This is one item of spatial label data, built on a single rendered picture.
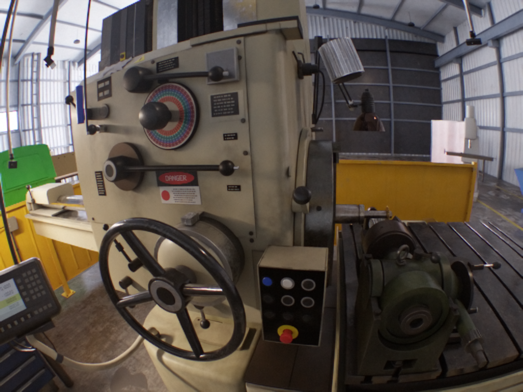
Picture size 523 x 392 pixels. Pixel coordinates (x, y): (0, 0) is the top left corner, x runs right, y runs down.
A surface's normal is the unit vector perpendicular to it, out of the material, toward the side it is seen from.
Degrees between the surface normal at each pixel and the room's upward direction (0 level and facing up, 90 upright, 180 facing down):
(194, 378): 90
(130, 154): 90
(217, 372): 0
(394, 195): 90
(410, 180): 90
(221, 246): 53
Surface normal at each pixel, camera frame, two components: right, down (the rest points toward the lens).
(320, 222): -0.26, 0.04
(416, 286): -0.27, -0.94
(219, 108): -0.25, 0.27
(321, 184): -0.24, -0.34
